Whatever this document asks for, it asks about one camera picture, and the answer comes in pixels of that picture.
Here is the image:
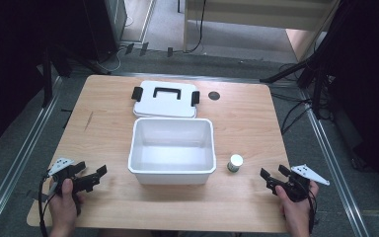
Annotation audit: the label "black hanging cable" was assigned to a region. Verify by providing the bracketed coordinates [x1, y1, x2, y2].
[177, 0, 208, 54]

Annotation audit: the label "black metal stand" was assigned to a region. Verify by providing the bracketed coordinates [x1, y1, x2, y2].
[40, 43, 75, 109]

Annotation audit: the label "black tripod stand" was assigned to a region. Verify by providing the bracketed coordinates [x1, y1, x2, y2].
[259, 19, 335, 119]

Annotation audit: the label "person's right hand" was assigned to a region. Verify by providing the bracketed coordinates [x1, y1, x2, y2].
[274, 182, 320, 230]

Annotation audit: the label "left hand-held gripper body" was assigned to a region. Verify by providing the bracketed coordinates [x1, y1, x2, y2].
[46, 157, 96, 215]

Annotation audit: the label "white lid with black handle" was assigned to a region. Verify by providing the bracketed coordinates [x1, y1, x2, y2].
[130, 80, 201, 119]

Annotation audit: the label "light wooden furniture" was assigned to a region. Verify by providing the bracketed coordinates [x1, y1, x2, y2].
[182, 0, 341, 63]

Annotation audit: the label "white floor cable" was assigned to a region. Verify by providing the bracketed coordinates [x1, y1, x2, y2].
[95, 43, 127, 75]

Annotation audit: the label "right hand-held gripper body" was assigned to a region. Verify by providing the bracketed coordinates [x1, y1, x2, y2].
[266, 163, 331, 203]

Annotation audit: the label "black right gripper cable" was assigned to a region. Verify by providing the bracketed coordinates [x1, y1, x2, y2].
[306, 189, 321, 235]

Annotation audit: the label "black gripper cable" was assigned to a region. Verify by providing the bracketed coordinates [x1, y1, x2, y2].
[306, 189, 321, 235]
[38, 173, 56, 237]

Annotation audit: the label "person's left hand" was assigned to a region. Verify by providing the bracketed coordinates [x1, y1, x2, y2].
[47, 177, 85, 230]

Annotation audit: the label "dark curtain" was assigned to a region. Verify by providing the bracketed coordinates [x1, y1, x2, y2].
[0, 0, 90, 157]
[322, 0, 379, 198]

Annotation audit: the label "aluminium floor rail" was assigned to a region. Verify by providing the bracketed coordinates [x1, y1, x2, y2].
[299, 90, 372, 237]
[112, 72, 265, 84]
[0, 76, 64, 237]

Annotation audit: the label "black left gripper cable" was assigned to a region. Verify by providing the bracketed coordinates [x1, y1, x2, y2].
[38, 173, 56, 237]

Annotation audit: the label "small white bottle green label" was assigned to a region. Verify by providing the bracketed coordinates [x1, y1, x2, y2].
[226, 153, 245, 174]

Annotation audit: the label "dark cabinet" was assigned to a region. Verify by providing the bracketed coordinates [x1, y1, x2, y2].
[80, 0, 128, 63]

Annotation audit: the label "black floor cables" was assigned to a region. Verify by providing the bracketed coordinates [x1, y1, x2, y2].
[269, 62, 335, 136]

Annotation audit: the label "white plastic storage box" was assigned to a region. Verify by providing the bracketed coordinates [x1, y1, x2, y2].
[127, 117, 217, 186]

